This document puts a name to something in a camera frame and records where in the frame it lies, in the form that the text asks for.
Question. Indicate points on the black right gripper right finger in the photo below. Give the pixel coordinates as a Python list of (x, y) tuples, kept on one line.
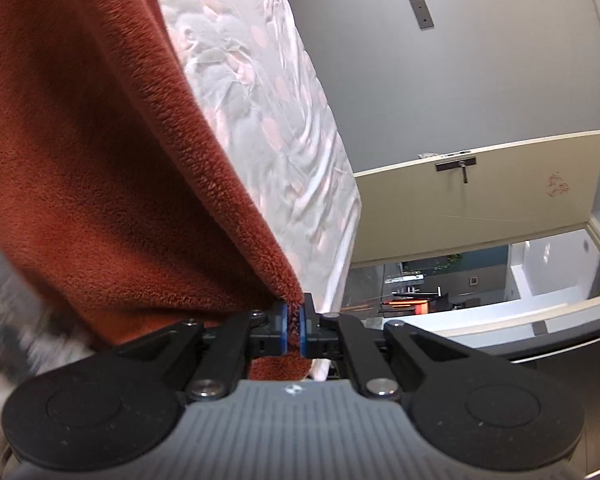
[(476, 408)]

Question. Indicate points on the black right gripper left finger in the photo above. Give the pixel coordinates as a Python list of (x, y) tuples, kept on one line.
[(113, 407)]

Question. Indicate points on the bed with white polka-dot cover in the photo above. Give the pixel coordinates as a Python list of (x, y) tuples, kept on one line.
[(256, 85)]

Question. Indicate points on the rust red fleece garment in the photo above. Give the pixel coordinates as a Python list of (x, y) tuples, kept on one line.
[(117, 203)]

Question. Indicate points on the cream room door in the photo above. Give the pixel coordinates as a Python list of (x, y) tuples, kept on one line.
[(477, 198)]

